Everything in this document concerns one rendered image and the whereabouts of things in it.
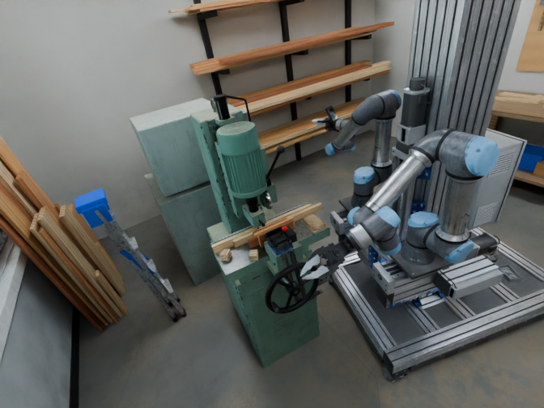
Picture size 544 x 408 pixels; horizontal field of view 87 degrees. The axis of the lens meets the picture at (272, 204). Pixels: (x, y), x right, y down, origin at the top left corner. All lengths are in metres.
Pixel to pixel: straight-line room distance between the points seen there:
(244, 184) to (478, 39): 1.05
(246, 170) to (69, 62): 2.46
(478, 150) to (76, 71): 3.18
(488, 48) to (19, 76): 3.33
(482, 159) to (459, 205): 0.20
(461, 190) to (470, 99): 0.46
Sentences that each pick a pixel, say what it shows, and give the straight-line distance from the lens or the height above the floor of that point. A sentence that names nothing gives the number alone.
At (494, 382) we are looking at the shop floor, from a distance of 2.26.
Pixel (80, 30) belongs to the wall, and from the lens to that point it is 3.41.
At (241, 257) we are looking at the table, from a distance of 1.46.
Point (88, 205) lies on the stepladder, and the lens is 1.91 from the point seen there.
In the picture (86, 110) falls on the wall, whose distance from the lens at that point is 3.45.
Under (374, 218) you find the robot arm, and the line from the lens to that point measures 0.96.
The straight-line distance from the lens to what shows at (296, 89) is 3.62.
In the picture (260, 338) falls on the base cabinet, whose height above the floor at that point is 0.31.
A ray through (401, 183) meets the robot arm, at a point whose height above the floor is 1.31.
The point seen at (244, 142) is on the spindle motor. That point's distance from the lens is 1.21.
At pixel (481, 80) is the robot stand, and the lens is 1.49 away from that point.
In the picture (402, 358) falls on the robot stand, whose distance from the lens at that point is 1.93.
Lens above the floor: 1.88
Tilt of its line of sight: 33 degrees down
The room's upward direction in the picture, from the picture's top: 10 degrees counter-clockwise
